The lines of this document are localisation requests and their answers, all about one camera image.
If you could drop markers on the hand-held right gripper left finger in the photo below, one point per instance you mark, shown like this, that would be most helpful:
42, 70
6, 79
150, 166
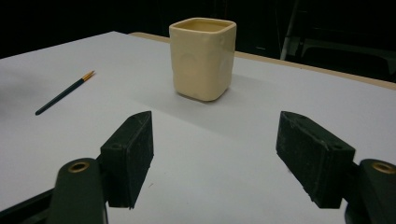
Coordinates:
127, 161

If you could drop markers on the white paper sheet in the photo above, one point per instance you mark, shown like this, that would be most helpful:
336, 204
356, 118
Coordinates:
218, 140

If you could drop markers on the black folding chair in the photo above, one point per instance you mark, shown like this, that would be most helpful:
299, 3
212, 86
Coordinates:
345, 49

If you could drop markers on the white desk leg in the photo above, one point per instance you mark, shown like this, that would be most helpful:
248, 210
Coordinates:
289, 40

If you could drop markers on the small wooden box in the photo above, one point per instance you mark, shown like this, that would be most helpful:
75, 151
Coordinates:
202, 65

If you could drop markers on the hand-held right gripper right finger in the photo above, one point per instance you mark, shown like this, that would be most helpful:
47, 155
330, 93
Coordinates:
314, 158

